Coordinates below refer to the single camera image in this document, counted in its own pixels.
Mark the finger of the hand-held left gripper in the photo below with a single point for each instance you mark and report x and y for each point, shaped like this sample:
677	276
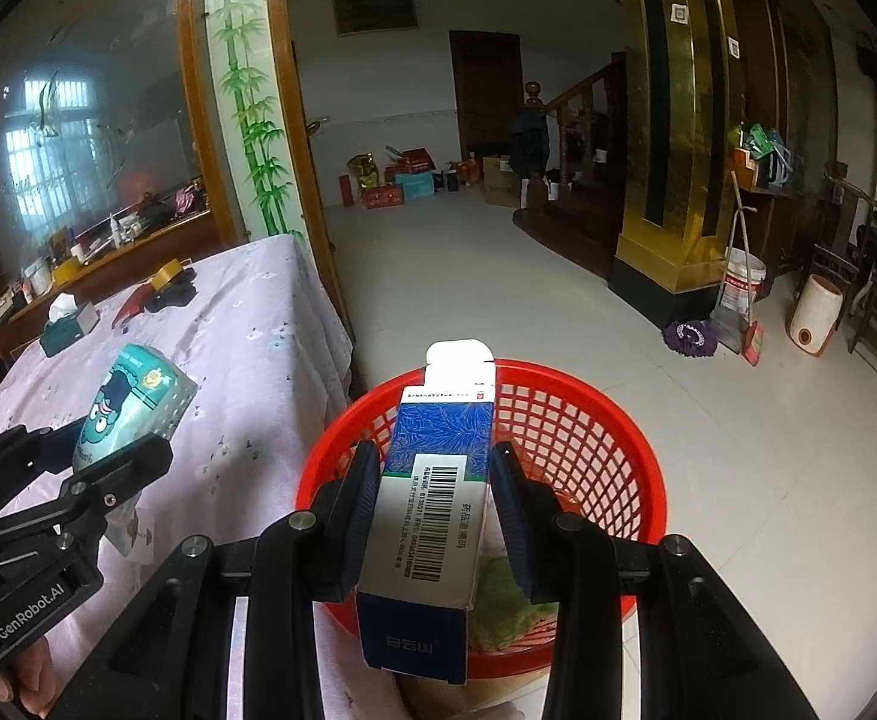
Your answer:
11	461
123	472

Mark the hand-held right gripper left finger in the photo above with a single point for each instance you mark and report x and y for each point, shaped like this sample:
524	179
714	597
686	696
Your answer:
356	517

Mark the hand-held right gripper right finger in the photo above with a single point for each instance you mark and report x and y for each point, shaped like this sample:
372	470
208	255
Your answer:
517	532

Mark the blue white carton box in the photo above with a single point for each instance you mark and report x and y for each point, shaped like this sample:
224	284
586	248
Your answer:
423	525

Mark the green fluffy towel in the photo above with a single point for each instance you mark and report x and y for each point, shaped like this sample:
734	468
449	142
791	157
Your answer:
513	607

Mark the light blue tissue pack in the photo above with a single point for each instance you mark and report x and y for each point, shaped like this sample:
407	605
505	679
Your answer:
138	390

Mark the red plastic basket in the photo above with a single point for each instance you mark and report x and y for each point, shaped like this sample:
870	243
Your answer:
603	450

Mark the person's left hand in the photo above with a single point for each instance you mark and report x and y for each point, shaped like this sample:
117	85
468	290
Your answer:
30	679

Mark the teal tissue box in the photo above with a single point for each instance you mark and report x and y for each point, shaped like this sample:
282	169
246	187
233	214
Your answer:
71	326

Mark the flat red envelope packet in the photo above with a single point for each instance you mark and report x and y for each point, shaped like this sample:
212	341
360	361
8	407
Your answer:
132	306

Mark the floral lilac tablecloth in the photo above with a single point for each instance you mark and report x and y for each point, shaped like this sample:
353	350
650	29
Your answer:
258	360

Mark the black leather pouch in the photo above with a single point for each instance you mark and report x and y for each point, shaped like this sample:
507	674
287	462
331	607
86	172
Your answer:
172	298

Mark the wide yellow tape roll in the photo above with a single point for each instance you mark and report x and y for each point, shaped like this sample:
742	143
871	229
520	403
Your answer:
69	272

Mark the tan tape roll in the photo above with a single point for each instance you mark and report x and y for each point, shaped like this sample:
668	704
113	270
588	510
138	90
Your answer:
170	274

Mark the purple mop head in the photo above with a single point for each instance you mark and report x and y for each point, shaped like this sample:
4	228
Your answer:
690	336

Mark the broom with dustpan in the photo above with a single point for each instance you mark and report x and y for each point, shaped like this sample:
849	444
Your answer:
750	337

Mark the pile of gift boxes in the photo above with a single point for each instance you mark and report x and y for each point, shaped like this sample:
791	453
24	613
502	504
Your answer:
401	184

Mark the white plastic bucket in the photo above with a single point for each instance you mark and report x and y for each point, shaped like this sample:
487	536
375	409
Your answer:
744	281

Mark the wooden glass display cabinet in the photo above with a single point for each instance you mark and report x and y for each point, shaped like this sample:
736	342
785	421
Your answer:
108	127

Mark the brown cardboard box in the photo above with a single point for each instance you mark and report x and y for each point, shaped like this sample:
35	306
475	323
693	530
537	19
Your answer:
500	180

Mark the dark hanging jacket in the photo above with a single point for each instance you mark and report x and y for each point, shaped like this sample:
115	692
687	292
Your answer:
530	142

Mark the gold black pillar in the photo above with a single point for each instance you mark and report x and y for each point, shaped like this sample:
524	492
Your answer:
671	127

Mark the brown wooden door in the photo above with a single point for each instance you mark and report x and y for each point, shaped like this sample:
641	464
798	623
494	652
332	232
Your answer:
487	97

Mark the wooden stair banister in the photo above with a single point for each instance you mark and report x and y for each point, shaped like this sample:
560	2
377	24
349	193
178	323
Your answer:
581	97

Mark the framed wall panel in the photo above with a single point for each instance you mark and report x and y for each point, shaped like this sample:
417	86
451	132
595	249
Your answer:
375	13

